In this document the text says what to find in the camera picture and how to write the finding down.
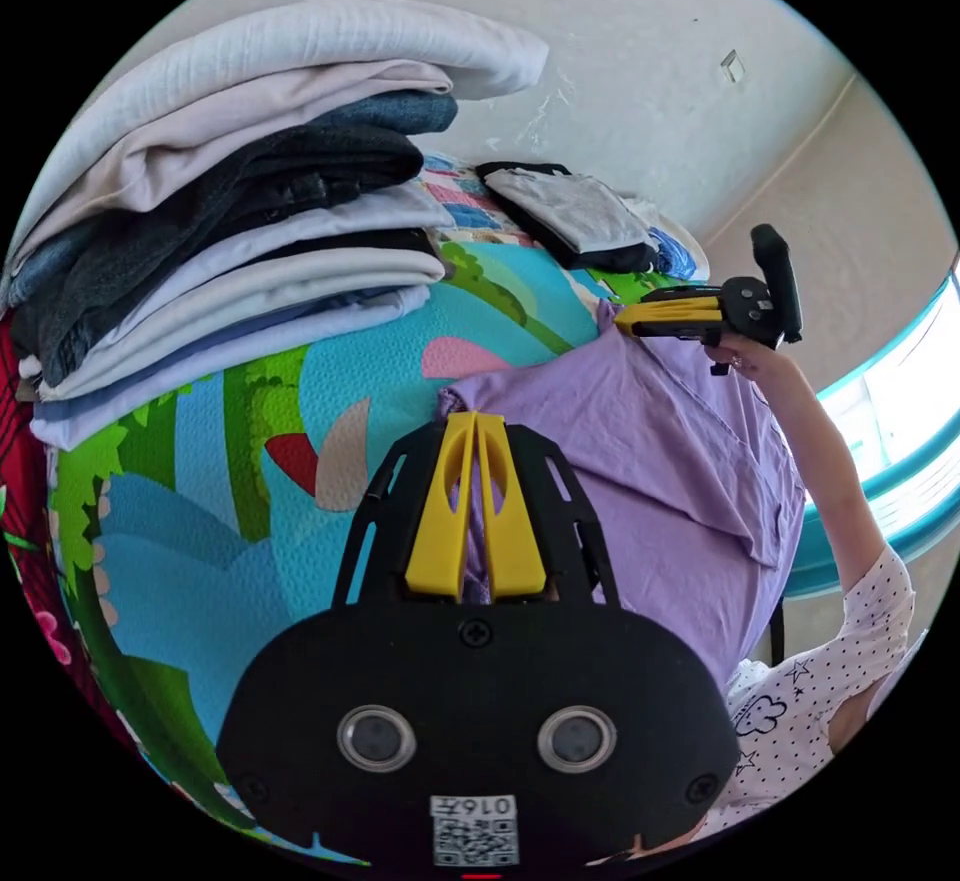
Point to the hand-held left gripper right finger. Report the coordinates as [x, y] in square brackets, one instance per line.
[510, 528]

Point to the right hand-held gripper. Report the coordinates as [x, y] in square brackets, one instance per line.
[746, 311]

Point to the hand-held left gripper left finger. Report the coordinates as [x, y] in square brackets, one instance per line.
[439, 521]

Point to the purple hoodie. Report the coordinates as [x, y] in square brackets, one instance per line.
[660, 461]

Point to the person's right forearm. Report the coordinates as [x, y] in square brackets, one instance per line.
[825, 476]

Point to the person's right hand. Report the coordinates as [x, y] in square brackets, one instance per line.
[754, 363]

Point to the folded grey and black garment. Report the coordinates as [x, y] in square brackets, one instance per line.
[570, 213]

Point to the bed with colourful printed sheet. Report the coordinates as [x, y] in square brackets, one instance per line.
[187, 558]

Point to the person's body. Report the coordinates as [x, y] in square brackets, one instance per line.
[810, 708]

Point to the pile of clothes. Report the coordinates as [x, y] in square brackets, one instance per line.
[225, 206]

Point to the red floral cloth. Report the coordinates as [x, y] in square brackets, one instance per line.
[30, 483]

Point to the window with turquoise frame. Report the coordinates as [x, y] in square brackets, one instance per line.
[900, 386]

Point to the white wall switch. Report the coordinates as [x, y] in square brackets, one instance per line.
[733, 67]

